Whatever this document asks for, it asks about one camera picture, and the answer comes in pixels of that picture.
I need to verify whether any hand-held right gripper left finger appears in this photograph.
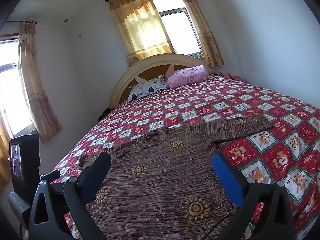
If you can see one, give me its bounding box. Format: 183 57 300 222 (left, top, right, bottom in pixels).
28 151 112 240

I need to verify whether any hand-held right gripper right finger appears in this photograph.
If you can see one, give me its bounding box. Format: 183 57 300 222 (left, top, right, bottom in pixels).
211 152 296 240

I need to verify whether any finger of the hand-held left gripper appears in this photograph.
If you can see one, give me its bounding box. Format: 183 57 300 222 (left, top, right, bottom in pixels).
40 170 61 184

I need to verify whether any brown knit sweater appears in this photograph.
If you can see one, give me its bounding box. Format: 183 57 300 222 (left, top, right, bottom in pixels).
75 115 276 240

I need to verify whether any orange side curtain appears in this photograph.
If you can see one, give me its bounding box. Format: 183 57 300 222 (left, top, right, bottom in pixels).
0 115 12 188

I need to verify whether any dark cloth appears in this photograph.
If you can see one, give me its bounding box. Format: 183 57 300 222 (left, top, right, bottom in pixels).
97 108 115 122

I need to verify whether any beige side curtain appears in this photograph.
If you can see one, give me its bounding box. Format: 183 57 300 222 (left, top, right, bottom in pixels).
18 21 63 141

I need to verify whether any side window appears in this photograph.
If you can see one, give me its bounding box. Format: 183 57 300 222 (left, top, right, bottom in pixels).
0 39 37 138

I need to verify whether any red checked bear-print bedspread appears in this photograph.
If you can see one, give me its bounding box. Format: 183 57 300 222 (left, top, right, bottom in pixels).
51 74 320 240

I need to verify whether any white patterned pillow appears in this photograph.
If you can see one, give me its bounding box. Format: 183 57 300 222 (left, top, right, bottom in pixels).
127 74 168 102

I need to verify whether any red ruffled cloth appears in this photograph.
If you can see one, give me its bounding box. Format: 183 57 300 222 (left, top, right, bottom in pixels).
217 72 243 82

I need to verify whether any pink pillow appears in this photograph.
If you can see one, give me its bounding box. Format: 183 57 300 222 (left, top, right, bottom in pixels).
166 65 209 89

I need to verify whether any cream arched headboard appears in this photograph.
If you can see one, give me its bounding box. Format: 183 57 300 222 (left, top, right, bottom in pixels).
110 53 213 105

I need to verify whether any short black curtain rod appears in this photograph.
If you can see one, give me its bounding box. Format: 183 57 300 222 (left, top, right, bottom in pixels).
7 19 38 25

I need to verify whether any narrow yellow curtain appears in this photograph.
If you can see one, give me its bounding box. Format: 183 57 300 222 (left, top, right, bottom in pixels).
173 0 225 68

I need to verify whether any wide yellow curtain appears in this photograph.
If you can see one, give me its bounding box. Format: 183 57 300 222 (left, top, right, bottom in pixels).
108 0 175 68

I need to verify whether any window behind headboard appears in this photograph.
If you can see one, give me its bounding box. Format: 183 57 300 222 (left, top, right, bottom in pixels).
151 0 203 57

